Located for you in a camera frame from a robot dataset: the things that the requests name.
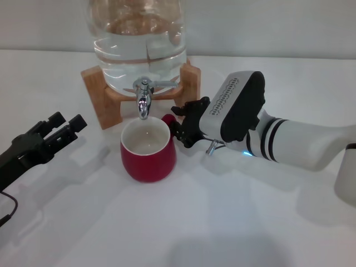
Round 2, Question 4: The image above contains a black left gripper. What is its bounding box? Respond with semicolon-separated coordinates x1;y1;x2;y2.
0;111;88;192

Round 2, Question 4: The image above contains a silver black wrist camera box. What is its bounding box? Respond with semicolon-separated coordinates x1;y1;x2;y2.
199;71;266;145

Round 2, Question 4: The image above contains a silver cable plug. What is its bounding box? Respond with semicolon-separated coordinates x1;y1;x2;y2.
205;140;226;155

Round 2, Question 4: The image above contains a dark thin cable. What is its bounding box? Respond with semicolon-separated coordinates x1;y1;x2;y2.
0;190;18;228

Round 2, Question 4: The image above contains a glass water dispenser jar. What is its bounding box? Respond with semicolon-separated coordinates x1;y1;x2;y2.
86;0;187;98

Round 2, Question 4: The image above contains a chrome faucet tap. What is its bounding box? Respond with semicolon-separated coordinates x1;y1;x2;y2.
132;78;179;121

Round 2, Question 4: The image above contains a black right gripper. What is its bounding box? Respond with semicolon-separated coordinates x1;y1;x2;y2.
170;96;211;149

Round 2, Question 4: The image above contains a red ceramic cup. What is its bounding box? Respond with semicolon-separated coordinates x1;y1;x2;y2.
120;113;177;184

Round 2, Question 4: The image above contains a wooden dispenser stand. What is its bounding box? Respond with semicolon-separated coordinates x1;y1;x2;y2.
80;57;201;130

